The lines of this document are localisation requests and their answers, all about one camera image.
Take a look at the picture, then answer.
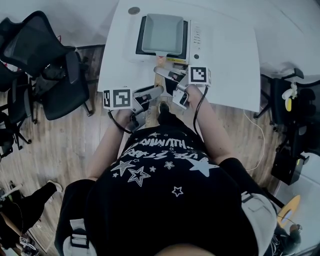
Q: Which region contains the black box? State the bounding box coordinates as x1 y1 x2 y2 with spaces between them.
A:
270 150 310 186

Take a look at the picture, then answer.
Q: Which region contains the white harness shoulder strap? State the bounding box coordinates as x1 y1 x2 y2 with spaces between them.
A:
62 218 98 256
240 190 278 256

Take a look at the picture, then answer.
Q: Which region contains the person's left forearm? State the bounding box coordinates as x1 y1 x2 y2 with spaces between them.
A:
86 108 134 181

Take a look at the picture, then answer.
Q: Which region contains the person's black trouser leg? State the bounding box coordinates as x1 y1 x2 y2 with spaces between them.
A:
157 110 199 141

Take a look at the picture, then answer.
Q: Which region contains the white floor cable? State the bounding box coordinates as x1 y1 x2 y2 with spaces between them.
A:
243 109 266 173

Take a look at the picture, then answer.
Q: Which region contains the white table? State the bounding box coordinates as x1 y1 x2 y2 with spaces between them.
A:
97 0 262 112

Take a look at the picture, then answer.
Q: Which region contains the right hand-held gripper black cable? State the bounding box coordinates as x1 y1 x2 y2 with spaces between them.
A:
192 85 210 144

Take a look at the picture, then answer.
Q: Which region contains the yellow round stool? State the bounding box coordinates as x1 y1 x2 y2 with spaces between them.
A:
275 194 302 229

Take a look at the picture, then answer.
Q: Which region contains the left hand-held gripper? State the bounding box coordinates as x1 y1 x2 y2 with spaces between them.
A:
102 85 165 134

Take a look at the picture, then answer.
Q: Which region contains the person's right forearm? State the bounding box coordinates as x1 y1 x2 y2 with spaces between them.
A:
187 84 236 166

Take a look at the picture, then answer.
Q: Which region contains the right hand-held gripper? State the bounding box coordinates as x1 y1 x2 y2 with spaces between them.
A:
153 65 213 110

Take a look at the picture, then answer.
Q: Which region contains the person's black shoe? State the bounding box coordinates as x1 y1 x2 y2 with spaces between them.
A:
158 100 171 114

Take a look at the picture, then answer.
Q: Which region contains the black star-print shirt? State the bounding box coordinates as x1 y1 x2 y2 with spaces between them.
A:
54 123 258 256

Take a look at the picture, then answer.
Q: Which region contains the black office chair with armrest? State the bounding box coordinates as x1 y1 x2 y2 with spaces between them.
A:
253 67 320 126

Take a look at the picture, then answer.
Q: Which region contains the left hand-held gripper black cable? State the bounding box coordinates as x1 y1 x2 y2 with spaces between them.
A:
107 110 134 135

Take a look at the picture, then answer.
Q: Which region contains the white yellow toy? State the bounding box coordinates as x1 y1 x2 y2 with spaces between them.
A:
281 83 299 113

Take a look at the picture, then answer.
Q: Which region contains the hand-held gripper black cable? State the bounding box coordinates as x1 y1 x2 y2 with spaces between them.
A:
107 110 134 135
192 85 210 144

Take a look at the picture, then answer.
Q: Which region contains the large black mesh office chair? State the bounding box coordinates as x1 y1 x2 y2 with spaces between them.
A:
0 10 95 121

